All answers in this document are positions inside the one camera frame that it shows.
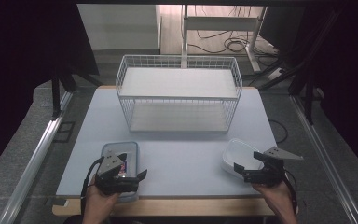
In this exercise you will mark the clear food container blue lid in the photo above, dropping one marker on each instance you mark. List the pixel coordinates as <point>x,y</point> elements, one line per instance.
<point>132,149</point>

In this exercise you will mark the person's left hand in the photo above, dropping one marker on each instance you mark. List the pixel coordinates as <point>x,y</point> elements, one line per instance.
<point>99,202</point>

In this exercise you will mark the white cabinet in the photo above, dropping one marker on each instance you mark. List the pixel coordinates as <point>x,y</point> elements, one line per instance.
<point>118,26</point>

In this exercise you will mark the black curtain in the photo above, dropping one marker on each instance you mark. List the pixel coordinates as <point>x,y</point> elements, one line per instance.
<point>18,62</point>
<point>348,77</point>

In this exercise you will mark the white power strip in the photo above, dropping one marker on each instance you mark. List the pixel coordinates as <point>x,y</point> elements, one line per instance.
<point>276,73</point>

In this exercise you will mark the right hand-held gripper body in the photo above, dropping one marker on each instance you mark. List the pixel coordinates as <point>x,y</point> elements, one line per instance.
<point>272,172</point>

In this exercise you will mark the black square floor frame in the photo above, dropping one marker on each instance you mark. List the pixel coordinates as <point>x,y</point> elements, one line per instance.
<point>56,132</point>

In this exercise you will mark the black metal stand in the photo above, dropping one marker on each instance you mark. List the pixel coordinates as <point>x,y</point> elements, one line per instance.
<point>308,99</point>
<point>56,96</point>

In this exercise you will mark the person's right hand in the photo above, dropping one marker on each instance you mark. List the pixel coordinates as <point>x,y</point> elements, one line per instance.
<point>278,197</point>

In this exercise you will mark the aluminium rail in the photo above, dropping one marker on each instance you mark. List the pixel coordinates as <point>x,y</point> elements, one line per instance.
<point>34,158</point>
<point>326,158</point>

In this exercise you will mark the white square bowl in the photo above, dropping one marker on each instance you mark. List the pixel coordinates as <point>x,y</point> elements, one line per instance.
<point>237,154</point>

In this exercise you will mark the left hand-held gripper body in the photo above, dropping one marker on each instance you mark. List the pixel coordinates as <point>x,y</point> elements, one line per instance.
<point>107,165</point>

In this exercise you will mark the white desk frame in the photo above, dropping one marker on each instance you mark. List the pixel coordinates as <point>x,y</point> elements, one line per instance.
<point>220,23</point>

